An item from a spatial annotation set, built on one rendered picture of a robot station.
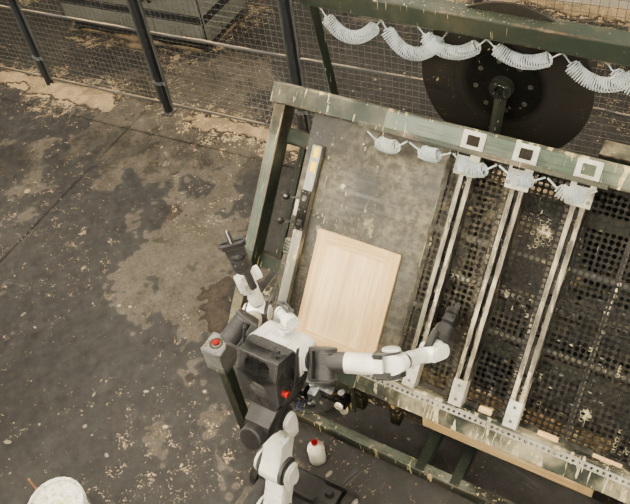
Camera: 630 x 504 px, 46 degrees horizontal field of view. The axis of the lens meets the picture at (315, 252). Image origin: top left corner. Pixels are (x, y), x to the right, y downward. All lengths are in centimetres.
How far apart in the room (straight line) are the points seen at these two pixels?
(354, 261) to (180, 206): 262
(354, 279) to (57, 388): 233
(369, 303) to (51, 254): 308
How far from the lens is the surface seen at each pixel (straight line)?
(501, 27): 329
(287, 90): 359
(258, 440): 327
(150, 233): 577
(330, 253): 358
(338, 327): 362
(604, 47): 321
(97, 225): 600
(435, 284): 337
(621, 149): 331
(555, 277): 325
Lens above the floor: 388
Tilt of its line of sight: 47 degrees down
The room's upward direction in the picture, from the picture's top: 10 degrees counter-clockwise
